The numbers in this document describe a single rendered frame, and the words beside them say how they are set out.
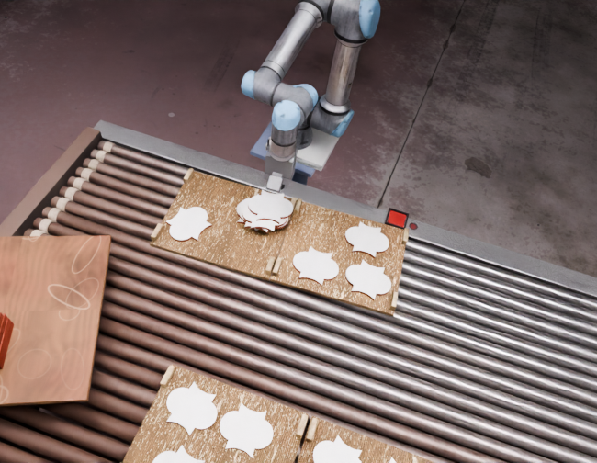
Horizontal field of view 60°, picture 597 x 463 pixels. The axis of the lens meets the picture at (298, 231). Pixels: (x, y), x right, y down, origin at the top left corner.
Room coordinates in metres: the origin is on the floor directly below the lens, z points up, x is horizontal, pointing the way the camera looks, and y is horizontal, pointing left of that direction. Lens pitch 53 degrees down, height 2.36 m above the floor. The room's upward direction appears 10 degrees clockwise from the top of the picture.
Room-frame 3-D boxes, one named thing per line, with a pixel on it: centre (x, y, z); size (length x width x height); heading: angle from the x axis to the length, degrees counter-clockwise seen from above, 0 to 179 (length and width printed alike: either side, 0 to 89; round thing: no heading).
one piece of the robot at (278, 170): (1.07, 0.10, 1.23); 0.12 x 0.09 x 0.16; 174
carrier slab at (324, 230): (1.01, -0.16, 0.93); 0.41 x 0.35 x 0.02; 84
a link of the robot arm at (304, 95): (1.20, 0.08, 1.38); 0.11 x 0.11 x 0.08; 73
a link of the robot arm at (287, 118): (1.10, 0.09, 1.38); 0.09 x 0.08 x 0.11; 163
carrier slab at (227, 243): (1.06, 0.25, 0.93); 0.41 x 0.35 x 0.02; 83
